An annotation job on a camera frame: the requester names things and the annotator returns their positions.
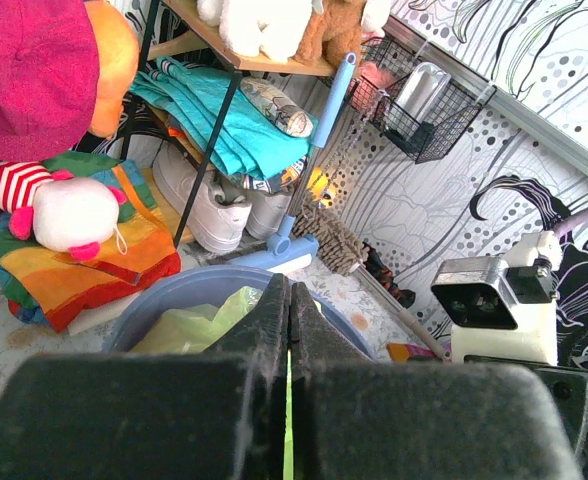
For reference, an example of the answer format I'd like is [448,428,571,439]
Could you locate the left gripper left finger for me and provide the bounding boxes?
[0,273,291,480]

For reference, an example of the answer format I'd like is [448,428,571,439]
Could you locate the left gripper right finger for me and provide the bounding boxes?
[290,283,582,479]

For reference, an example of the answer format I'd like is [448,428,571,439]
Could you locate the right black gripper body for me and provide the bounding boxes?
[464,355,588,479]

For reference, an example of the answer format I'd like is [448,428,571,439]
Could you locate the green plastic trash bag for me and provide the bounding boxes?
[131,282,295,479]

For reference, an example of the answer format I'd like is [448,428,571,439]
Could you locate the blue trash bin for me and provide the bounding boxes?
[102,264,375,361]

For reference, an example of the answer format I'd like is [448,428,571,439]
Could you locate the grey chenille duster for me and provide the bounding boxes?
[293,193,368,276]

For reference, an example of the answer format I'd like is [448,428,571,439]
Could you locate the white sneakers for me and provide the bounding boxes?
[152,152,292,254]

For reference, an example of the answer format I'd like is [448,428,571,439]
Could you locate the rainbow striped cloth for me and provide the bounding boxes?
[0,151,181,332]

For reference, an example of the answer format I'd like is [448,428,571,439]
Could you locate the yellow plush toy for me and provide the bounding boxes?
[307,167,336,207]

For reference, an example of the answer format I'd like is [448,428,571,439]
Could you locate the pink white striped plush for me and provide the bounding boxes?
[0,161,128,262]

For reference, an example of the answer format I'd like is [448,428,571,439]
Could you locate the teal cloth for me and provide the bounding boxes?
[130,57,309,180]

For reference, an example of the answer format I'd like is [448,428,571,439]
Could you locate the patterned rolled pouch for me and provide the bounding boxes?
[240,76,314,138]

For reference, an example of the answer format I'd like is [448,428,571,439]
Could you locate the silver pouch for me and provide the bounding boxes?
[394,62,451,122]

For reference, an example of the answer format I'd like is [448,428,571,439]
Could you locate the orange plush toy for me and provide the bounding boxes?
[85,1,139,138]

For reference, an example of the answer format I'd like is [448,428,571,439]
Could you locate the brown teddy bear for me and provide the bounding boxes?
[294,0,367,68]

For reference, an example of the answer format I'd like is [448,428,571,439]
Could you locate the white plush dog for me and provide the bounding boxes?
[197,0,324,63]

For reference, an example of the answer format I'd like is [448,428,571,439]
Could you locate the wooden metal shelf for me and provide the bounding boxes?
[117,1,337,245]

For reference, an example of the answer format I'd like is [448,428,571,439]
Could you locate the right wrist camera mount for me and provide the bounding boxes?
[431,230,563,366]

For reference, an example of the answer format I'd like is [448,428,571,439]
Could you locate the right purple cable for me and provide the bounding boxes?
[553,207,588,241]

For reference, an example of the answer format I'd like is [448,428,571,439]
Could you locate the black wire basket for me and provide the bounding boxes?
[345,37,496,163]

